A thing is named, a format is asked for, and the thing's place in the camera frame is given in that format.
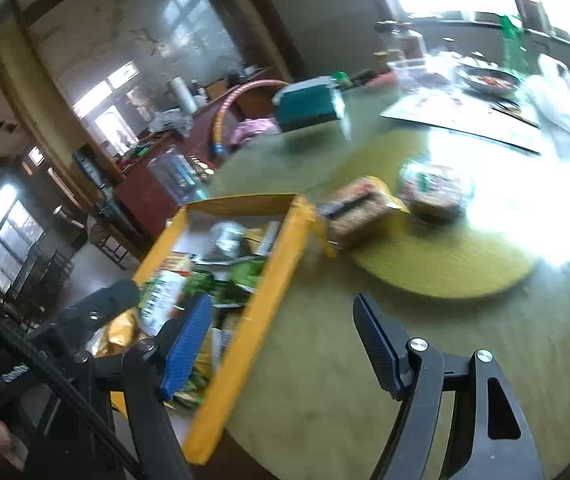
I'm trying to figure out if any round scallion cracker pack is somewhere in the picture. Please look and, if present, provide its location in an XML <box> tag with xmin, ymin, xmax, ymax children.
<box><xmin>398</xmin><ymin>157</ymin><xmax>475</xmax><ymax>223</ymax></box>

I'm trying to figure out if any yellow brown biscuit pack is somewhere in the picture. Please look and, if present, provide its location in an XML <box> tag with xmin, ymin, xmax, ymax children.
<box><xmin>317</xmin><ymin>176</ymin><xmax>410</xmax><ymax>250</ymax></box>

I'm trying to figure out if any green pea snack packet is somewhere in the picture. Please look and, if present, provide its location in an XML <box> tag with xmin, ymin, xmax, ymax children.
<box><xmin>181</xmin><ymin>257</ymin><xmax>267</xmax><ymax>309</ymax></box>

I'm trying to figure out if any silver foil snack bag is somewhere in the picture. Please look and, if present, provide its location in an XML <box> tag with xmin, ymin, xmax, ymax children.
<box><xmin>205</xmin><ymin>221</ymin><xmax>246</xmax><ymax>261</ymax></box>

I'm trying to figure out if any yellow cardboard tray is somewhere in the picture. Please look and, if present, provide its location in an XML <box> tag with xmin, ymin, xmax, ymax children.
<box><xmin>109</xmin><ymin>193</ymin><xmax>319</xmax><ymax>466</ymax></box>

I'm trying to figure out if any hula hoop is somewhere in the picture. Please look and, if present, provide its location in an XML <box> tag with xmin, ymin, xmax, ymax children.
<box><xmin>209</xmin><ymin>78</ymin><xmax>288</xmax><ymax>158</ymax></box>

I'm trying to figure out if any white thermos bottle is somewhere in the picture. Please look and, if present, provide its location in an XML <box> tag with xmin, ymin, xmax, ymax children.
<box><xmin>169</xmin><ymin>77</ymin><xmax>198</xmax><ymax>115</ymax></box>

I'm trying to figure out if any pink cloth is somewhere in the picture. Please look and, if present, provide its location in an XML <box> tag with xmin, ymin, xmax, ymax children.
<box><xmin>229</xmin><ymin>117</ymin><xmax>281</xmax><ymax>148</ymax></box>

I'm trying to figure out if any printed paper mat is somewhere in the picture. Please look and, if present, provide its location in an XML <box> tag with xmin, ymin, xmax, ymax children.
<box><xmin>381</xmin><ymin>88</ymin><xmax>554</xmax><ymax>155</ymax></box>

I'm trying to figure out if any teal tissue box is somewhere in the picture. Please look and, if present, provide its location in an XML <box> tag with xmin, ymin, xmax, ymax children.
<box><xmin>272</xmin><ymin>76</ymin><xmax>345</xmax><ymax>132</ymax></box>

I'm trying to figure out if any white plastic bag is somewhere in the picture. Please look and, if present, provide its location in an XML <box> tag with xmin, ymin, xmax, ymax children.
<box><xmin>521</xmin><ymin>53</ymin><xmax>570</xmax><ymax>160</ymax></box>

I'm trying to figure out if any metal dish with food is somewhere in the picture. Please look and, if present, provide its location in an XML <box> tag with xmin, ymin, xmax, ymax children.
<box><xmin>457</xmin><ymin>65</ymin><xmax>521</xmax><ymax>98</ymax></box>

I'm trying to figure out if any clear plastic food container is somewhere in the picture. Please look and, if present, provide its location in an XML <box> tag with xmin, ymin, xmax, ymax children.
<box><xmin>387</xmin><ymin>56</ymin><xmax>452</xmax><ymax>92</ymax></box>

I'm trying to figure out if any red label bottle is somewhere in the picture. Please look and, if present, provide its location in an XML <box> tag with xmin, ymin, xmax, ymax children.
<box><xmin>396</xmin><ymin>23</ymin><xmax>426</xmax><ymax>60</ymax></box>

